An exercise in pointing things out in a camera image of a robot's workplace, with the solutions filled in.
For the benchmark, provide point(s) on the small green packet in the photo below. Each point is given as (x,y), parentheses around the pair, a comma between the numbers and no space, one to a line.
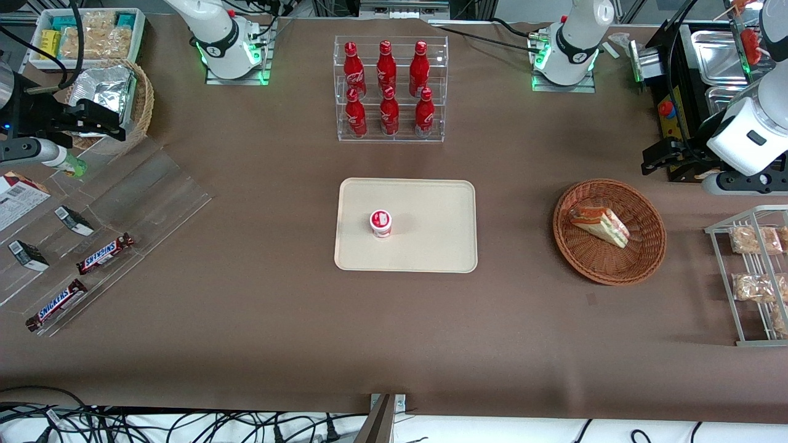
(75,167)

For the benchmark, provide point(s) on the red cola bottle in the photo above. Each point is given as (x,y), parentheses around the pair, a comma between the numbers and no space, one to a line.
(389,115)
(424,117)
(356,117)
(353,67)
(419,67)
(386,64)

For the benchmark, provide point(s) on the small red white cup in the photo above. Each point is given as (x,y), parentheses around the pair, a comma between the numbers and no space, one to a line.
(381,223)

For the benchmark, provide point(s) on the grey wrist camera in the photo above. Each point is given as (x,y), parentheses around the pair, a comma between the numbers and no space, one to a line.
(24,151)
(717,183)

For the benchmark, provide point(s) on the small black white box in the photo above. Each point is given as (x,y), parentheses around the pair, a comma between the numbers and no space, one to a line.
(74,221)
(28,255)

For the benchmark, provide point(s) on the light wicker basket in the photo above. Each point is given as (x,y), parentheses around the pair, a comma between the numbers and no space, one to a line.
(143,104)

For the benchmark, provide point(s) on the clear acrylic display stand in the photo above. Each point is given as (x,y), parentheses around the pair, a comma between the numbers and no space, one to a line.
(154,197)

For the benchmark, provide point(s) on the snickers chocolate bar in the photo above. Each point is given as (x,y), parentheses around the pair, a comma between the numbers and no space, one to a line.
(56,305)
(104,253)

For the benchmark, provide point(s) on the brown wicker basket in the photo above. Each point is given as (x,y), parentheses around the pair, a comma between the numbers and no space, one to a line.
(615,264)

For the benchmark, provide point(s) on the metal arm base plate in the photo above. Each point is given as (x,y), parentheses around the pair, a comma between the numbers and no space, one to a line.
(585,85)
(263,64)

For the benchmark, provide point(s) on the silver foil bag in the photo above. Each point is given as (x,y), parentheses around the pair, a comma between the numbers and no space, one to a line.
(108,86)

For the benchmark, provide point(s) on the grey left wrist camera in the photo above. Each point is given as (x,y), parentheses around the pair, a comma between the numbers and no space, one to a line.
(717,183)

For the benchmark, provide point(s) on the red skewered sausage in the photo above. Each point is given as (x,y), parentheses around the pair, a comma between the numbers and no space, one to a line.
(751,46)

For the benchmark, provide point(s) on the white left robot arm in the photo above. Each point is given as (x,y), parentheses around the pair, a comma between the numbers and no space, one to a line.
(575,37)

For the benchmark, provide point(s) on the red emergency button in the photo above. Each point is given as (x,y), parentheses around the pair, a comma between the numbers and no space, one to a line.
(666,109)

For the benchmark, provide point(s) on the beige plastic tray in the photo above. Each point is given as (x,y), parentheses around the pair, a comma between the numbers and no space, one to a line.
(425,246)

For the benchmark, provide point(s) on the black food warmer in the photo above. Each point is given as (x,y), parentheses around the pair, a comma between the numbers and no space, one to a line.
(682,61)

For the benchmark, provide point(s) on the dark metal bar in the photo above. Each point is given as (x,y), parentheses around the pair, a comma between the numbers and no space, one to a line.
(378,424)

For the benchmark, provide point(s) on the clear bag of snacks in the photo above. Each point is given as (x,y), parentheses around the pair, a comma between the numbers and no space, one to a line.
(95,37)

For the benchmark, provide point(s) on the large steel tray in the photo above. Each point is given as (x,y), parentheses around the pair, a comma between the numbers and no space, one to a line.
(717,58)

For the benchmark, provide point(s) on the triangular sandwich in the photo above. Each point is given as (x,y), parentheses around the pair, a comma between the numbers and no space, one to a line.
(600,224)

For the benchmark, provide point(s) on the small steel tray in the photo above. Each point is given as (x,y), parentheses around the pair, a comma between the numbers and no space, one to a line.
(720,98)

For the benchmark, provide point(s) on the yellow snack box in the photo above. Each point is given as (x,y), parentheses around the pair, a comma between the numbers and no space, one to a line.
(49,44)

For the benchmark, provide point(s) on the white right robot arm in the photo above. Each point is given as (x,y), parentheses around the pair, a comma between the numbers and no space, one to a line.
(215,31)

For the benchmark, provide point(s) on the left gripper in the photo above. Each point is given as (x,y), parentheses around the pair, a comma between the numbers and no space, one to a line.
(690,155)

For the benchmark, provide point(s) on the aluminium frame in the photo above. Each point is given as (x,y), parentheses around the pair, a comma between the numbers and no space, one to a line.
(403,9)

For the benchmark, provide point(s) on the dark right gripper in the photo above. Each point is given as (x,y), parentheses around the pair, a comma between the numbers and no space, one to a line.
(32,119)

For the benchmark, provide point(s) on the teal snack box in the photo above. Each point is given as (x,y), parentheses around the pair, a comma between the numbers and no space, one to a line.
(61,23)
(126,20)

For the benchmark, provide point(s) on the silver mounting bracket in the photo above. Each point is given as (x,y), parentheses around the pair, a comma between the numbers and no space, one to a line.
(400,403)

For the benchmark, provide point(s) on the clear plastic wrapper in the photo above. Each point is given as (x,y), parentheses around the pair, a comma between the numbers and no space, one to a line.
(620,40)

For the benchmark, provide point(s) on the white plastic bin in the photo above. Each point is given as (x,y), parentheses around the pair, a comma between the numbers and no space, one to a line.
(138,37)

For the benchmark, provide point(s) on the silver metal box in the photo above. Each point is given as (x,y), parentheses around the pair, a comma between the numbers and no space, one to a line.
(646,61)

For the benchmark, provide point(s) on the clear bag of crackers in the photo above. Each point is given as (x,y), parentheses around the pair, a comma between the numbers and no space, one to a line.
(756,240)
(754,287)
(780,320)

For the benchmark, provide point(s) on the red white barcode carton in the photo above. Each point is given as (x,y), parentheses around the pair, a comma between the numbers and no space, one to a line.
(18,200)

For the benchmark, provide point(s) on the clear acrylic bottle rack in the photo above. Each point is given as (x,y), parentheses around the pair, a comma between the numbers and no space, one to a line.
(403,132)

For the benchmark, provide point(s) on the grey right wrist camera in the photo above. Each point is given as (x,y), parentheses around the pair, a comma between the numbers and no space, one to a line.
(24,151)

